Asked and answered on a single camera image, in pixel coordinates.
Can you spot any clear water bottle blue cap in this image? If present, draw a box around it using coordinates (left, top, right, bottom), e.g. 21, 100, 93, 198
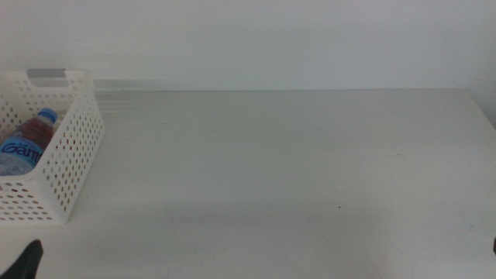
0, 107, 59, 177

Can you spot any white perforated plastic basket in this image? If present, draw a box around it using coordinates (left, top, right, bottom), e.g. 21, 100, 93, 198
0, 68, 105, 226

